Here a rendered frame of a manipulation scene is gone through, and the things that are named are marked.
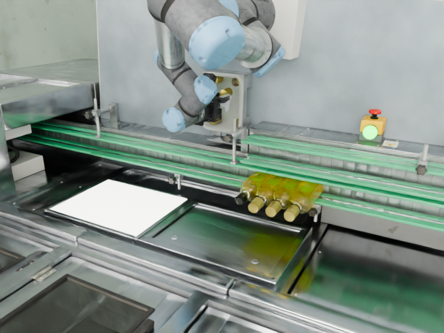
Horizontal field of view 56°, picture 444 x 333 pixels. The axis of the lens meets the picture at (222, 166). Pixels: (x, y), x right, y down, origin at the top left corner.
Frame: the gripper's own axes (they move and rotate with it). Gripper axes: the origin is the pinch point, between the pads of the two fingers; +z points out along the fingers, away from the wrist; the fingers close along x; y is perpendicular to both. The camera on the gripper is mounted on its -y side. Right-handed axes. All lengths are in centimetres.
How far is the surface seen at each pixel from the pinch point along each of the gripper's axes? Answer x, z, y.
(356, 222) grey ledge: 54, -4, 38
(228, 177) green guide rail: 6.2, -7.2, 29.7
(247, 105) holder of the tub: 6.9, 5.9, 4.6
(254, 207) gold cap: 27.6, -32.0, 25.7
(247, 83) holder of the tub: 7.0, 4.9, -3.8
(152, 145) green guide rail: -28.1, -8.3, 22.6
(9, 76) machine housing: -128, 5, 6
